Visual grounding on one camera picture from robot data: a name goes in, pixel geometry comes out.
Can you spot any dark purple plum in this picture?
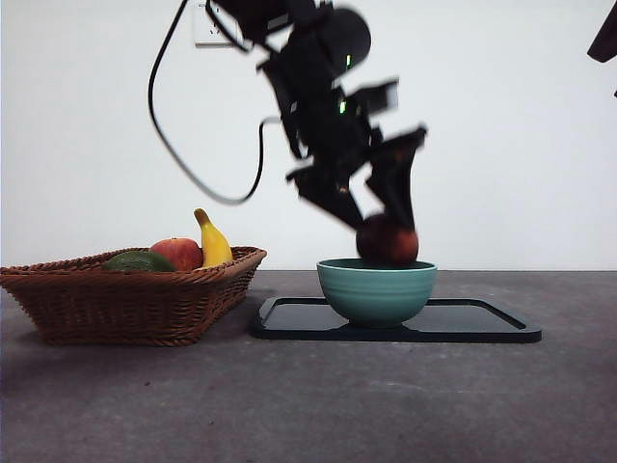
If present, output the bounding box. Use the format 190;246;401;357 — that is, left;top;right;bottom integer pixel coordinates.
355;214;419;266

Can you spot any teal ribbed bowl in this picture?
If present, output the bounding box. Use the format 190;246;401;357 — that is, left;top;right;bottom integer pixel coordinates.
316;258;439;330

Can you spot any yellow banana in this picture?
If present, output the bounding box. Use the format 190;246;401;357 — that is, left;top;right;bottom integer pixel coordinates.
193;207;235;269

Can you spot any black rectangular tray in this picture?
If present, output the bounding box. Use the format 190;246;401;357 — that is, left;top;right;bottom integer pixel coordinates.
249;296;543;344

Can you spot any red yellow apple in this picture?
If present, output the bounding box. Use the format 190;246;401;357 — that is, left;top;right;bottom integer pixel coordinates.
149;236;203;272

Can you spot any green avocado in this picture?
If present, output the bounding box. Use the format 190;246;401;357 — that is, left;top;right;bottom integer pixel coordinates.
100;250;177;272

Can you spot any brown wicker basket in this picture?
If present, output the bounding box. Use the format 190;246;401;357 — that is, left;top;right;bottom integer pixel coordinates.
0;246;268;347

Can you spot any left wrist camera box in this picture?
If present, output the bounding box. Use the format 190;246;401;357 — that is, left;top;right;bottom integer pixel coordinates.
354;79;401;117

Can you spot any white wall power socket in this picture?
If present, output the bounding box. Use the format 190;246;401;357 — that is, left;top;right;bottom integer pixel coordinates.
194;2;242;48

